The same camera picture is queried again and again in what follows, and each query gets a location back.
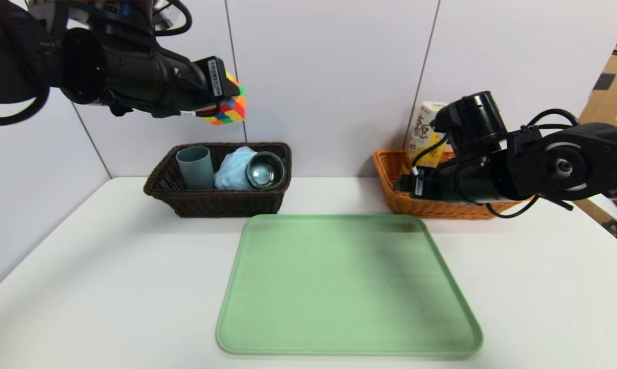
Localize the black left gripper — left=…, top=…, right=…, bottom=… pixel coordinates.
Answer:
left=167, top=56, right=241, bottom=110

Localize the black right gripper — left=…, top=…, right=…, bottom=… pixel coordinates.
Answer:
left=394, top=167, right=441, bottom=199

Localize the multicoloured puzzle cube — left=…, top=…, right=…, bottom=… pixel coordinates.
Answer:
left=202, top=71, right=247, bottom=126

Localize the tall yellow snack box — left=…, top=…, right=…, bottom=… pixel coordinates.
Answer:
left=404, top=101, right=454, bottom=171

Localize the light blue bath pouf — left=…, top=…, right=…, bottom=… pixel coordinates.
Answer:
left=214, top=146, right=260, bottom=191

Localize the blue-grey plastic cup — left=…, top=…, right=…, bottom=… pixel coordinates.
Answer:
left=176, top=146, right=216, bottom=190

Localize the glass mug with black handle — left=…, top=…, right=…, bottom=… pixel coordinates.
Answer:
left=245, top=151, right=287, bottom=191

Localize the orange wicker basket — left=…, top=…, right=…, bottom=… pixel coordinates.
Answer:
left=373, top=149, right=534, bottom=220

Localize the dark brown wicker basket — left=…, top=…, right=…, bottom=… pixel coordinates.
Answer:
left=143, top=142, right=293, bottom=217

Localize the light green plastic tray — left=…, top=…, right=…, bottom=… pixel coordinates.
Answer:
left=216, top=214, right=483, bottom=356

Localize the wooden cabinet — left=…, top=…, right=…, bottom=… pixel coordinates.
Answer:
left=578, top=5, right=617, bottom=126

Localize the black left camera cable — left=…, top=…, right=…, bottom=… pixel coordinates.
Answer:
left=152, top=0, right=193, bottom=37

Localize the black camera cable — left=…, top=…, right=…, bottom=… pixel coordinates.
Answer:
left=526, top=108, right=581, bottom=130
left=152, top=0, right=193, bottom=37

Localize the black right camera cable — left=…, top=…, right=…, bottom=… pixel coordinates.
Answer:
left=526, top=108, right=581, bottom=130

